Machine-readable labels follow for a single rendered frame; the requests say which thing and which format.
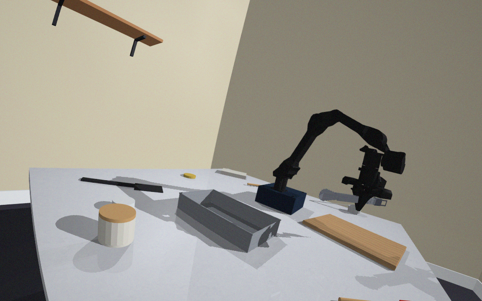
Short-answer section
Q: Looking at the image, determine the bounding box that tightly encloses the white cylinder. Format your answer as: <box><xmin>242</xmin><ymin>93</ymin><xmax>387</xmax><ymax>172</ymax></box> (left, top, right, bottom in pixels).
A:
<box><xmin>112</xmin><ymin>196</ymin><xmax>135</xmax><ymax>208</ymax></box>

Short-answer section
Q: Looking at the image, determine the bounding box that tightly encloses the wooden board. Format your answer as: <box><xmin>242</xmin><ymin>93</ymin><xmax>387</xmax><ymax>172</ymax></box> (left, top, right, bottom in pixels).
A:
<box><xmin>302</xmin><ymin>214</ymin><xmax>407</xmax><ymax>271</ymax></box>

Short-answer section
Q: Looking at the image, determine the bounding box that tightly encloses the grey cylindrical container with tan lid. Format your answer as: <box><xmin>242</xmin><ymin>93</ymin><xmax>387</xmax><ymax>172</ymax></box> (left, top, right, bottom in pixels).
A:
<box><xmin>98</xmin><ymin>203</ymin><xmax>136</xmax><ymax>248</ymax></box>

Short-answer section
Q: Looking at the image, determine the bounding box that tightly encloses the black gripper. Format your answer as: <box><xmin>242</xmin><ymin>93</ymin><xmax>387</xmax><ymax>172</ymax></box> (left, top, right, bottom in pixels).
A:
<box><xmin>341</xmin><ymin>165</ymin><xmax>392</xmax><ymax>211</ymax></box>

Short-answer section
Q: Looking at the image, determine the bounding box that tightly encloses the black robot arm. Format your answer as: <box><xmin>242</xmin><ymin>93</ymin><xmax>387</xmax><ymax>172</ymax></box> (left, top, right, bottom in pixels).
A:
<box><xmin>271</xmin><ymin>110</ymin><xmax>406</xmax><ymax>192</ymax></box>

